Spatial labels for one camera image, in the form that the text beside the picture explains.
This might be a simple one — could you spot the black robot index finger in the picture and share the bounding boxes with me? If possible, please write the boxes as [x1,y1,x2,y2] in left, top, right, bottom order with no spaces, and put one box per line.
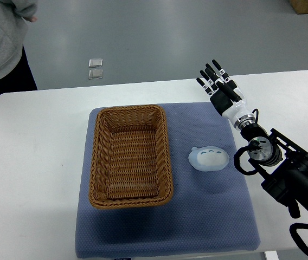
[212,60,231,83]

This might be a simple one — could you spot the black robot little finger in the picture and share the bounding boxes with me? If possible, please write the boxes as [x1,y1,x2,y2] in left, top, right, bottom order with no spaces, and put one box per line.
[196,77,215,97]

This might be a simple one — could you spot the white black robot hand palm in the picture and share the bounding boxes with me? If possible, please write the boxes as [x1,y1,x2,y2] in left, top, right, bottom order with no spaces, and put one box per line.
[210,85,255,127]

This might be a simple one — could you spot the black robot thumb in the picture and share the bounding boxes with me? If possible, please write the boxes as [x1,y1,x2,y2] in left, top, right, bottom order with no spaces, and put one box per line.
[215,80,240,102]

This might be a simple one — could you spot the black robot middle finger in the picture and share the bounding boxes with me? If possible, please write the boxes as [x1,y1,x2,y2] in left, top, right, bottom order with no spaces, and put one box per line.
[205,63,224,83]

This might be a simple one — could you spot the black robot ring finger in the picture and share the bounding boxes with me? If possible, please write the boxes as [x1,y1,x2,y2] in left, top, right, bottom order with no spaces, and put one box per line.
[200,70,218,91]

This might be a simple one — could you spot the blue and white plush toy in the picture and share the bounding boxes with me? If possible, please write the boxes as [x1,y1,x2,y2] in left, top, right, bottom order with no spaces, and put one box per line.
[188,146,229,172]

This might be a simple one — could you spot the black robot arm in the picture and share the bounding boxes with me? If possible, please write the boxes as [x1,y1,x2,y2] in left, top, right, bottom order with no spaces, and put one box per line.
[196,60,308,256]

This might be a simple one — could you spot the brown wicker basket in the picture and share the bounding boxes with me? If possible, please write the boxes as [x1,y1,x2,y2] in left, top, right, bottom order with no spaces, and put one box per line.
[88,105,174,210]

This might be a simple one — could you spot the blue quilted mat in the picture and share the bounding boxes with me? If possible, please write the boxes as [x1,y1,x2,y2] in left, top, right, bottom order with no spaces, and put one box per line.
[75,102,260,258]

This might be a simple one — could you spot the upper metal floor plate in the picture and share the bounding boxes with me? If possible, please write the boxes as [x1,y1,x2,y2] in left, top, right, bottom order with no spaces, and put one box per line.
[88,58,103,68]

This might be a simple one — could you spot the person in grey hoodie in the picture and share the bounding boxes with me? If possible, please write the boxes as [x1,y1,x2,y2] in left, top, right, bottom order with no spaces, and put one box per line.
[0,1,37,95]

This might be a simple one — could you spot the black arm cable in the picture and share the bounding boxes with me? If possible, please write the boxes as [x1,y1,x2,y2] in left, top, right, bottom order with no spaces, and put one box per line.
[233,146,263,174]

